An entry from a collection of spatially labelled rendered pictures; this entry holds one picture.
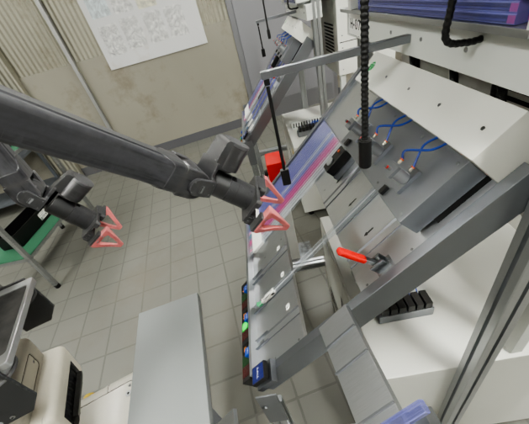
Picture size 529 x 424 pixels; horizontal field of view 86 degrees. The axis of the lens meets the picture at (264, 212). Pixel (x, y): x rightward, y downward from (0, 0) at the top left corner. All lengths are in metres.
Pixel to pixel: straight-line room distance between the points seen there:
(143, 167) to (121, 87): 3.78
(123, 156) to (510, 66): 0.52
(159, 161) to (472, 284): 0.99
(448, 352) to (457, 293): 0.21
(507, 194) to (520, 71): 0.16
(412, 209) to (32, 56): 4.26
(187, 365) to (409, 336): 0.68
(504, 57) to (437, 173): 0.17
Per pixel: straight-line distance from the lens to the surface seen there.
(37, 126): 0.42
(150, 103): 4.25
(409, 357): 0.96
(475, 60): 0.56
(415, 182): 0.55
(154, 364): 1.13
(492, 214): 0.54
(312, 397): 1.57
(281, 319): 0.80
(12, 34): 4.45
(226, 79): 4.22
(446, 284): 1.12
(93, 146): 0.44
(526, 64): 0.49
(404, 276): 0.57
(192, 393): 1.03
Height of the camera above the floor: 1.48
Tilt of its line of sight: 37 degrees down
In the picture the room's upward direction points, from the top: 16 degrees counter-clockwise
